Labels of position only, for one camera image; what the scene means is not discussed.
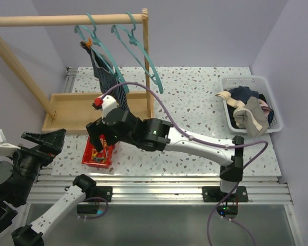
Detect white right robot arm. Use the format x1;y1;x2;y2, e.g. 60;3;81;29
86;108;244;201

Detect teal hanger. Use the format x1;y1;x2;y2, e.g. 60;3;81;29
74;13;125;84
110;11;164;94

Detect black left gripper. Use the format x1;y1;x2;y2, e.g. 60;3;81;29
6;128;66;201

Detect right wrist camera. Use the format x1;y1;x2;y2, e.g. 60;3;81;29
92;95;119;118

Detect beige grey underwear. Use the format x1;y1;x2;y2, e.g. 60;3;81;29
233;97;269;137

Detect wooden clothes rack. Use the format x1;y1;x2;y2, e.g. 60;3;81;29
0;8;149;135

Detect orange clothespin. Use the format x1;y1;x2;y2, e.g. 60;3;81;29
85;38;92;49

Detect red clothespin bin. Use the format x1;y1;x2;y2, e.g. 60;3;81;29
82;135;115;169

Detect white laundry basket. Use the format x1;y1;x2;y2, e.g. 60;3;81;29
219;75;283;134

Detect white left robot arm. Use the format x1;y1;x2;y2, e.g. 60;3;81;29
0;129;97;245

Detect clothespins in red bin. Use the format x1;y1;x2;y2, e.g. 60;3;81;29
91;143;109;163

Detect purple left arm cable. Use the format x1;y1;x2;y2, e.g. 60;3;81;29
78;196;109;220

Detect aluminium table rail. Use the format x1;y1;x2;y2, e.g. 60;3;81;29
28;174;293;205

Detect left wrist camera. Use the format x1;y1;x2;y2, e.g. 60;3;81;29
0;129;20;156

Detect navy striped underwear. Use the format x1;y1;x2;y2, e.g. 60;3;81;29
80;41;130;111

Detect pile of clothes in basket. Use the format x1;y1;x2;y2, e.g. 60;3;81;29
216;86;275;129

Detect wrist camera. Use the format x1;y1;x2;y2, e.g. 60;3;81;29
92;95;119;118
0;129;20;156

